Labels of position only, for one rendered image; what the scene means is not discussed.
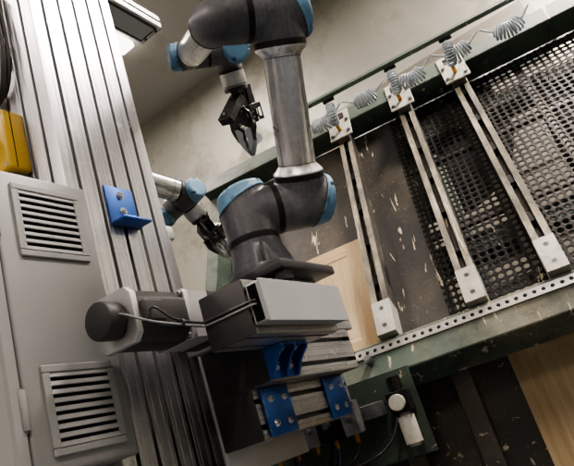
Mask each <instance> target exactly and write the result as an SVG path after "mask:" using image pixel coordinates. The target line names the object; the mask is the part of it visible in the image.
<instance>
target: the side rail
mask: <svg viewBox="0 0 574 466"><path fill-rule="evenodd" d="M217 199H218V198H216V199H214V200H212V201H211V208H210V219H211V220H212V221H213V223H214V222H215V223H221V220H220V219H219V212H218V208H217ZM221 224H222V223H221ZM230 282H231V259H227V258H225V257H223V256H221V255H219V254H216V253H214V252H212V251H209V250H208V252H207V265H206V280H205V290H207V289H209V290H216V289H218V288H221V287H222V286H224V285H226V284H228V283H230Z"/></svg>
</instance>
